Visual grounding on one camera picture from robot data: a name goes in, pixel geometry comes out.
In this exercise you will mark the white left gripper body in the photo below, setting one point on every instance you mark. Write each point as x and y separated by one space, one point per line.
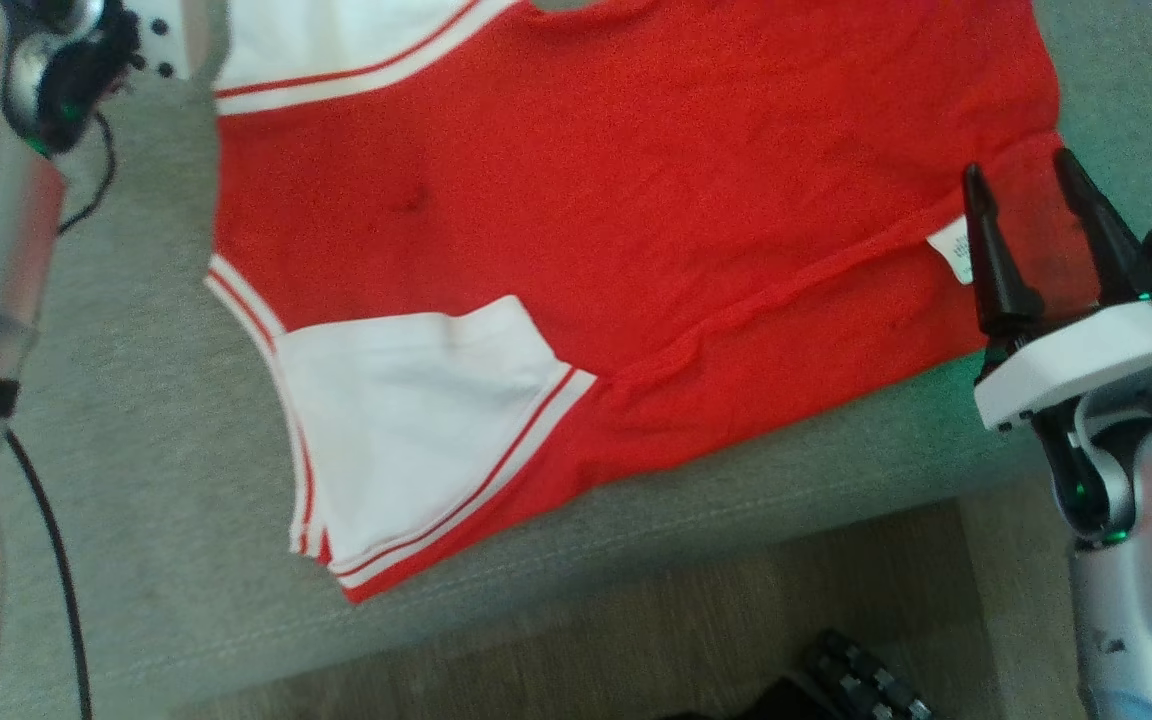
181 35

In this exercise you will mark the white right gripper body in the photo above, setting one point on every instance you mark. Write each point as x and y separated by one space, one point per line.
1086 365

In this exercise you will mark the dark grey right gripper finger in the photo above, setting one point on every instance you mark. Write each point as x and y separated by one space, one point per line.
1001 280
1111 250

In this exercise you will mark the red and white shirt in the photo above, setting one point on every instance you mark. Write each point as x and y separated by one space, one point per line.
586 200

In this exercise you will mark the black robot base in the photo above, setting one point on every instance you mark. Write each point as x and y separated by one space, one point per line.
866 685

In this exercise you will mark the large grey chaise cushion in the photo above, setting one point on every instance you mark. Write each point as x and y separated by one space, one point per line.
136 450

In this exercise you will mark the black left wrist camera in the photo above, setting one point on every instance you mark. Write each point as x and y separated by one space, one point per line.
71 90

